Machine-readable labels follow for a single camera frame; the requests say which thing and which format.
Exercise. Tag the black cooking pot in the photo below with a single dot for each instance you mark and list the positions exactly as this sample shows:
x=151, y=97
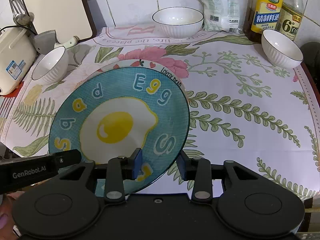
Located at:
x=311, y=53

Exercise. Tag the floral tablecloth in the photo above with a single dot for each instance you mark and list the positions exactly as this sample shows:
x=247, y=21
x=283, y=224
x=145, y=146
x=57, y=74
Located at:
x=242, y=107

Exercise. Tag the white vinegar glass bottle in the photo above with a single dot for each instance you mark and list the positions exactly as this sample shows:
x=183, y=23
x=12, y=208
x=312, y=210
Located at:
x=290, y=18

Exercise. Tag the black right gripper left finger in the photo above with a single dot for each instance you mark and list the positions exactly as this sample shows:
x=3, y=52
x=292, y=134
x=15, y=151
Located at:
x=120, y=169

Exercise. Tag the beige cutting board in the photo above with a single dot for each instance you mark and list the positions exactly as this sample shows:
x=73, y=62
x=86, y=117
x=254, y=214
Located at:
x=67, y=17

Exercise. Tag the white salt bag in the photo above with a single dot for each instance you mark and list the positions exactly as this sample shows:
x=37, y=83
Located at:
x=222, y=15

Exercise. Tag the white ribbed bowl left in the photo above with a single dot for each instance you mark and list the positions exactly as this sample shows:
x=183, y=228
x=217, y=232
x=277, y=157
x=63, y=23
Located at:
x=52, y=67

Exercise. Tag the hanging metal ladle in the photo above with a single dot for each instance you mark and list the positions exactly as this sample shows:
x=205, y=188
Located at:
x=19, y=13

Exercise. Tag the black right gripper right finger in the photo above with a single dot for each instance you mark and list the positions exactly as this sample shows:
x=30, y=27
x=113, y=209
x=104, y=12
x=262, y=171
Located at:
x=198, y=170

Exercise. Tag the hand with pink nails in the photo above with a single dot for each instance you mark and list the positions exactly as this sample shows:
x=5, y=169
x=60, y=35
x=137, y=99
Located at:
x=7, y=223

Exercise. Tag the lovely bear carrot plate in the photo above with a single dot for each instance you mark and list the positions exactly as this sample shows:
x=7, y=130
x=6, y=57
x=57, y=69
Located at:
x=139, y=63

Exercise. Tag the cream rice cooker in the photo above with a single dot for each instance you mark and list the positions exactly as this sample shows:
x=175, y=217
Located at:
x=17, y=56

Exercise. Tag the white ribbed bowl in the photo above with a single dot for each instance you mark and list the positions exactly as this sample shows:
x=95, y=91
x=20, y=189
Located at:
x=280, y=50
x=178, y=22
x=52, y=67

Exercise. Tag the blue fried egg plate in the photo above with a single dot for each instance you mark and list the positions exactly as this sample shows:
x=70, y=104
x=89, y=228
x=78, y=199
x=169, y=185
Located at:
x=120, y=110

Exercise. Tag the kitchen cleaver white handle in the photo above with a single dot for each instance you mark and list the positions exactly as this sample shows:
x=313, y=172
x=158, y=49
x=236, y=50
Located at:
x=47, y=41

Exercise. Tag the white ribbed bowl centre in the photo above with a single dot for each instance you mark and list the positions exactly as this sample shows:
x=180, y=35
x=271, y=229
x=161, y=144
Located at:
x=178, y=22

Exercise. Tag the yellow label cooking wine bottle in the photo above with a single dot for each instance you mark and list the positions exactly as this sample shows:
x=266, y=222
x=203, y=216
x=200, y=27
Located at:
x=261, y=15

